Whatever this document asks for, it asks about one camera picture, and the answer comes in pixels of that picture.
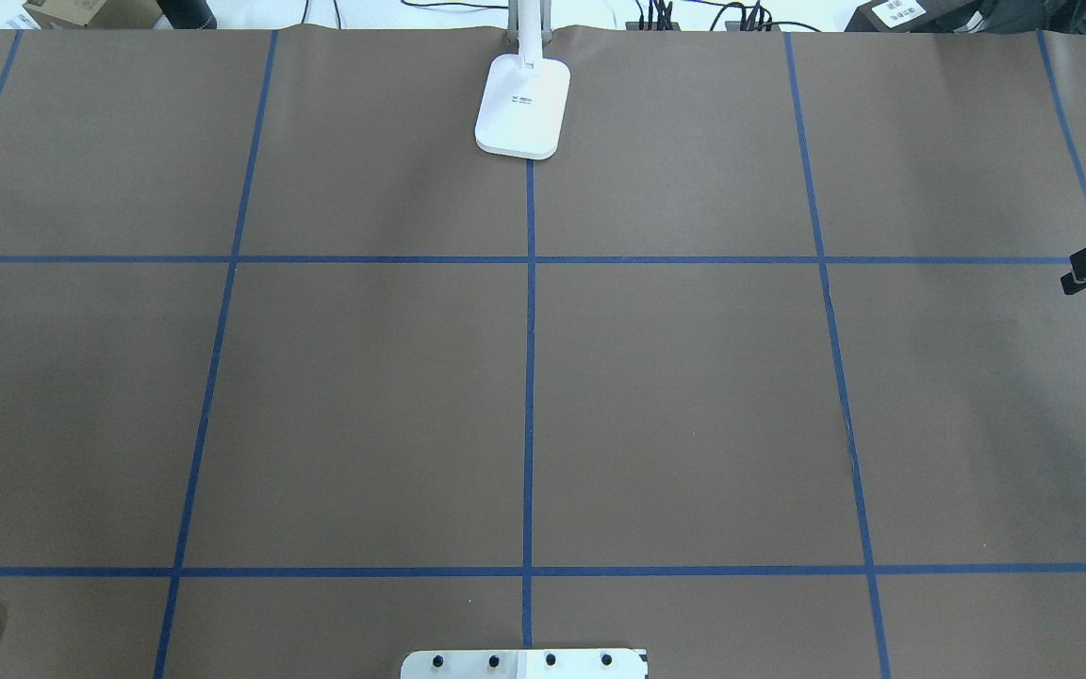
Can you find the white desk lamp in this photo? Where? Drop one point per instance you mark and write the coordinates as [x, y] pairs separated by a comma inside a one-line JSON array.
[[525, 96]]

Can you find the black water bottle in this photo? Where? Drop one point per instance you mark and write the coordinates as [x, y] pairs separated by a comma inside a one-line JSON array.
[[188, 14]]

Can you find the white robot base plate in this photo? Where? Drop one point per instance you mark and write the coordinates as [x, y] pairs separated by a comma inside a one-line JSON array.
[[527, 663]]

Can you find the cardboard box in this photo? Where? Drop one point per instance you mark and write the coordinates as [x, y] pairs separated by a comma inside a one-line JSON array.
[[94, 15]]

